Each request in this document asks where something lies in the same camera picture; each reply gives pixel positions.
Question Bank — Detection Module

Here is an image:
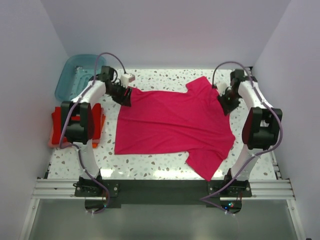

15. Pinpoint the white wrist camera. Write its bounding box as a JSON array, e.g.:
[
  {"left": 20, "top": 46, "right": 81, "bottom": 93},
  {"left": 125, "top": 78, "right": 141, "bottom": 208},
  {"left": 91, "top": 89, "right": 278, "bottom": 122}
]
[
  {"left": 120, "top": 73, "right": 136, "bottom": 87},
  {"left": 213, "top": 82, "right": 228, "bottom": 96}
]

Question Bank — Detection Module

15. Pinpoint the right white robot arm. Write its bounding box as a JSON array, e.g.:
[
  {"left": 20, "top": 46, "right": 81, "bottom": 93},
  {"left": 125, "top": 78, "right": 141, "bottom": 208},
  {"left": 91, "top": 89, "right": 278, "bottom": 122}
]
[{"left": 216, "top": 69, "right": 283, "bottom": 197}]

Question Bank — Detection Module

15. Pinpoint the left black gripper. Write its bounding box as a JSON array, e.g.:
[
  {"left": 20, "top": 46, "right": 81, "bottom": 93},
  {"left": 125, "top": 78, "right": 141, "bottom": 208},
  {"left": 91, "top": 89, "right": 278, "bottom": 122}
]
[{"left": 106, "top": 82, "right": 133, "bottom": 108}]

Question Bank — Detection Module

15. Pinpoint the aluminium frame rail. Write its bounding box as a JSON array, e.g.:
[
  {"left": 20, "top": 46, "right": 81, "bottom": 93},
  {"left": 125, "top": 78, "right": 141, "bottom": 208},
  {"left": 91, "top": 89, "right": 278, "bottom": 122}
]
[{"left": 31, "top": 179, "right": 295, "bottom": 200}]

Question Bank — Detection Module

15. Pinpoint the folded red t-shirt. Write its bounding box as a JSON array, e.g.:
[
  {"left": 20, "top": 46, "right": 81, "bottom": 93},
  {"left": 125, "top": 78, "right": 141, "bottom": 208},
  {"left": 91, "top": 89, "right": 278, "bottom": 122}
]
[{"left": 51, "top": 103, "right": 104, "bottom": 144}]

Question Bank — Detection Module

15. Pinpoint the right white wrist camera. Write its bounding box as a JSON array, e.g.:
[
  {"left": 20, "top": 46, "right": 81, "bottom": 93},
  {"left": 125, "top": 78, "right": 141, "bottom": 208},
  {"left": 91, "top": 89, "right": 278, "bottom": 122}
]
[{"left": 213, "top": 82, "right": 228, "bottom": 96}]

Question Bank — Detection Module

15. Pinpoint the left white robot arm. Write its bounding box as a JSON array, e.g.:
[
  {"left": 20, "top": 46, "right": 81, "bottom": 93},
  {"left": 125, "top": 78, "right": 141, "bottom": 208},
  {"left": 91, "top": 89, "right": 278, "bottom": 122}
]
[{"left": 59, "top": 65, "right": 135, "bottom": 196}]

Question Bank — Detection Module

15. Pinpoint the magenta t-shirt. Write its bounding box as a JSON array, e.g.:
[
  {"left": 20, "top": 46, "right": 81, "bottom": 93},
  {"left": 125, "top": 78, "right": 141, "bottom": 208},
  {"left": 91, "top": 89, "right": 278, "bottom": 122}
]
[{"left": 114, "top": 76, "right": 236, "bottom": 181}]

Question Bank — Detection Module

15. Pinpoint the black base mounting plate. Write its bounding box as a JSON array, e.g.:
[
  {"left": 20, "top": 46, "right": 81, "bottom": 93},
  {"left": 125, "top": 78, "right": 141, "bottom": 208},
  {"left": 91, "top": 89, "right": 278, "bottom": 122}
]
[{"left": 73, "top": 178, "right": 253, "bottom": 213}]

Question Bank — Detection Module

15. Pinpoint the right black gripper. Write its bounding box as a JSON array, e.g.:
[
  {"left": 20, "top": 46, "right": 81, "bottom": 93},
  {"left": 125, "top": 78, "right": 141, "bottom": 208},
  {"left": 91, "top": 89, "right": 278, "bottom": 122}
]
[{"left": 216, "top": 90, "right": 242, "bottom": 116}]

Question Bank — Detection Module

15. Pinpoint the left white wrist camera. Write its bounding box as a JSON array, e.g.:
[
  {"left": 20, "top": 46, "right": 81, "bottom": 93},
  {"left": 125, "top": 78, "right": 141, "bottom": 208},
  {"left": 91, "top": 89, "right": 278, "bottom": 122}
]
[{"left": 120, "top": 73, "right": 136, "bottom": 87}]

